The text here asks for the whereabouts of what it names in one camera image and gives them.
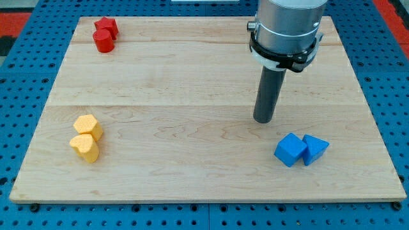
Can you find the red cylinder block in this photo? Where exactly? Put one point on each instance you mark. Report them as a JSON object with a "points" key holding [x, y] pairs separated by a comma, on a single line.
{"points": [[103, 40]]}

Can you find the blue cube block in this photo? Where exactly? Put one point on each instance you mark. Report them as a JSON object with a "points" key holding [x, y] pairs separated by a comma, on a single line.
{"points": [[290, 149]]}

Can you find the yellow heart block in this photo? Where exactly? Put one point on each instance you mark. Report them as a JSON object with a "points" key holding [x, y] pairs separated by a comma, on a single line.
{"points": [[86, 147]]}

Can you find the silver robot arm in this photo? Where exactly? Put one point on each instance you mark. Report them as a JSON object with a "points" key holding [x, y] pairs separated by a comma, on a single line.
{"points": [[286, 26]]}

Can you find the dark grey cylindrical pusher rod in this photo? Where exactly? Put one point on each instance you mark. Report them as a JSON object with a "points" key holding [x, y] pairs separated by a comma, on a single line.
{"points": [[268, 92]]}

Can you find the red star block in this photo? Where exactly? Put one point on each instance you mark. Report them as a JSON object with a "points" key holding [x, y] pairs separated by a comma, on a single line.
{"points": [[108, 24]]}

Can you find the light wooden board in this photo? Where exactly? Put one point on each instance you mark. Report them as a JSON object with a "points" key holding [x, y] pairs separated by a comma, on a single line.
{"points": [[175, 100]]}

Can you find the yellow hexagon block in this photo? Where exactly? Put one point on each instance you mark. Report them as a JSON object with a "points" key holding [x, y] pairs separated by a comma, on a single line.
{"points": [[88, 124]]}

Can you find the blue triangle block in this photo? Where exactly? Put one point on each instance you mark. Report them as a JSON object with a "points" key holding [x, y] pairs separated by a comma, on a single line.
{"points": [[314, 150]]}

